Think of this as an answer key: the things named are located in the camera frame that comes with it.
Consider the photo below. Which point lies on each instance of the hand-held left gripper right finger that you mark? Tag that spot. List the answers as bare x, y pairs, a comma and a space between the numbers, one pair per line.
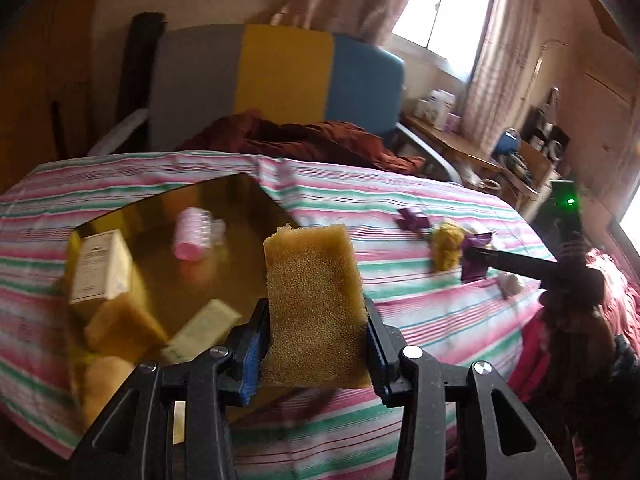
377, 360

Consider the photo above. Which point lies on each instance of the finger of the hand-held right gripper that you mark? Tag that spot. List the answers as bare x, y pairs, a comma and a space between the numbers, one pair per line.
510, 261

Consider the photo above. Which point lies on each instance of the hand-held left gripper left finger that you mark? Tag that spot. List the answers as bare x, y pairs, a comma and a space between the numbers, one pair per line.
252, 360

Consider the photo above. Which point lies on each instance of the white plastic bag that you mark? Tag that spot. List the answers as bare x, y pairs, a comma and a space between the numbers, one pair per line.
511, 286

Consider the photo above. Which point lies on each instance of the cream small carton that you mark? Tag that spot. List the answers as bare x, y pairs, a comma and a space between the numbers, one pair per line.
100, 265
200, 330

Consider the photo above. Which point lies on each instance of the purple ribbon bow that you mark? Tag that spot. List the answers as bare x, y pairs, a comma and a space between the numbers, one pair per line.
412, 220

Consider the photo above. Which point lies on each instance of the gold cardboard box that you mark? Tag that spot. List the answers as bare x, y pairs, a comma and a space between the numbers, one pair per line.
165, 280

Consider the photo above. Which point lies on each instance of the pink hair roller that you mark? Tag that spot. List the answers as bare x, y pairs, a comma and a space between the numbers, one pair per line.
192, 232

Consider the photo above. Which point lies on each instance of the person's right forearm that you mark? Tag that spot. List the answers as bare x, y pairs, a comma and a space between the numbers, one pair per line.
590, 355

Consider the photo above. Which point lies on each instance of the person's right hand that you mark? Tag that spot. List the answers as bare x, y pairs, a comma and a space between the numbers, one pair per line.
575, 285

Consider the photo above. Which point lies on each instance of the wooden cabinet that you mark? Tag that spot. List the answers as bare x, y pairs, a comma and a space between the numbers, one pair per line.
542, 165

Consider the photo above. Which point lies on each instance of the striped pink green blanket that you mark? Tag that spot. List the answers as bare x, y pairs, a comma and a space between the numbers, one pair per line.
400, 310

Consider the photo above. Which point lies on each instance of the pink textured blanket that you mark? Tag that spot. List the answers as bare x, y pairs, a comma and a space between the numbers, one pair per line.
620, 290

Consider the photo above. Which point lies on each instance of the blue chair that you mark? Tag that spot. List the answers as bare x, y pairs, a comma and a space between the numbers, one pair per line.
506, 142

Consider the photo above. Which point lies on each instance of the red bedsheet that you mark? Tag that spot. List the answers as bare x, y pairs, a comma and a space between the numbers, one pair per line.
535, 355

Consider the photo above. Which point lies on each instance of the wooden desk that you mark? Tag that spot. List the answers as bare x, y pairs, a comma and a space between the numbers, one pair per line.
450, 142

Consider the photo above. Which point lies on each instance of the purple product box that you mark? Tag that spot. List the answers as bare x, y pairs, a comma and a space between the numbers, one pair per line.
452, 122

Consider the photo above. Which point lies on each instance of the white product box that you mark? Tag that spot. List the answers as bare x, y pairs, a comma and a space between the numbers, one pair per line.
434, 107

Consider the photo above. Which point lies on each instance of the maroon cloth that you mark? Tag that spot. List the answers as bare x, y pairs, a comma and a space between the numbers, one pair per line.
325, 145

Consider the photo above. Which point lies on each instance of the window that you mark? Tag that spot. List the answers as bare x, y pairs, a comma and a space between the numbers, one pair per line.
440, 10

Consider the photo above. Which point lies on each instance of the grey yellow blue sofa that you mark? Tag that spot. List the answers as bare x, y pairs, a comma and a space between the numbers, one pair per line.
285, 70

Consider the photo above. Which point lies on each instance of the black rolled mat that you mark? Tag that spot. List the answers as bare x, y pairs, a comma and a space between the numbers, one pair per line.
137, 60

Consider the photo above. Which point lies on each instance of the wooden wardrobe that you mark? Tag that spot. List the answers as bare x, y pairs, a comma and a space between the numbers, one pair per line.
40, 85

